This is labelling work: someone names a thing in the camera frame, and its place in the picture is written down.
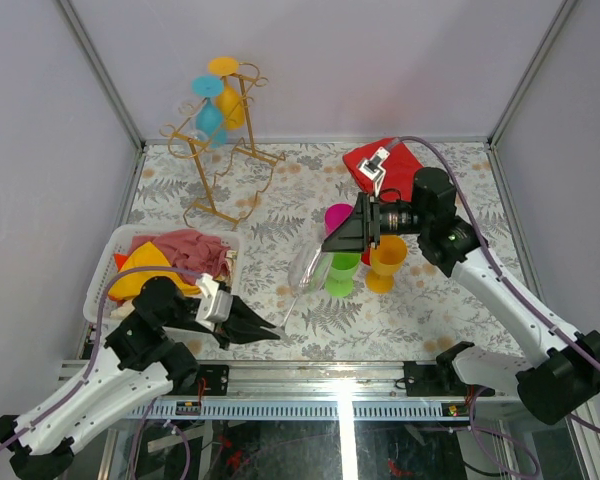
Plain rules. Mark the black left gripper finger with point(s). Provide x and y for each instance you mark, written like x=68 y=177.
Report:
x=242 y=338
x=243 y=320

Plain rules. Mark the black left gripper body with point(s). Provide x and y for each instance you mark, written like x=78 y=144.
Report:
x=222 y=337

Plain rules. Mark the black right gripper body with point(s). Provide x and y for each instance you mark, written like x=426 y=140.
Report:
x=398 y=218

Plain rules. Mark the red plastic wine glass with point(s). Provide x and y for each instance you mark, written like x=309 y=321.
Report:
x=365 y=257

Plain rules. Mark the magenta plastic wine glass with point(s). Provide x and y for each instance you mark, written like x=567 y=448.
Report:
x=335 y=215

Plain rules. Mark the green plastic wine glass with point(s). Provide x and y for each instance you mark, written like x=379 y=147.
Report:
x=339 y=282

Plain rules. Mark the orange plastic wine glass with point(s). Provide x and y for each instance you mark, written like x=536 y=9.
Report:
x=385 y=260
x=229 y=102

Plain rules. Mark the clear wine glass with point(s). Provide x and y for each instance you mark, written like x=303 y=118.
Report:
x=189 y=110
x=307 y=275

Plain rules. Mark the teal plastic wine glass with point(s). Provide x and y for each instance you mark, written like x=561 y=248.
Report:
x=210 y=120

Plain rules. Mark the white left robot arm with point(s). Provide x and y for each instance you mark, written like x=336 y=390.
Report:
x=136 y=363

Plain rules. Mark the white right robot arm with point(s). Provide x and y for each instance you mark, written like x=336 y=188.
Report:
x=559 y=369

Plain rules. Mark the red folded cloth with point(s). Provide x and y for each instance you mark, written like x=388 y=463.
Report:
x=401 y=166

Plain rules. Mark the pink crumpled cloth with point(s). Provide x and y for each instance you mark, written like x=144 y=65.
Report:
x=189 y=249

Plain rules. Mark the yellow cloth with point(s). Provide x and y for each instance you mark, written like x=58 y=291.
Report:
x=146 y=255

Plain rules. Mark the white plastic basket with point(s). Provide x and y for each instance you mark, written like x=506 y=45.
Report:
x=120 y=242

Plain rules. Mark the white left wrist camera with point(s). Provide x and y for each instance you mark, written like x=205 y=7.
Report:
x=215 y=302

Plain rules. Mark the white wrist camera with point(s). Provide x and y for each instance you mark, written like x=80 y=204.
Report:
x=215 y=302
x=373 y=169

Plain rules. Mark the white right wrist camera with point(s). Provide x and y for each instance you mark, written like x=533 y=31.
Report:
x=373 y=169

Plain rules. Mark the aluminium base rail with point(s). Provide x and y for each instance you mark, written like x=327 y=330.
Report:
x=308 y=380

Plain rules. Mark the grey cable duct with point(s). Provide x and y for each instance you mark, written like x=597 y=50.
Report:
x=322 y=410

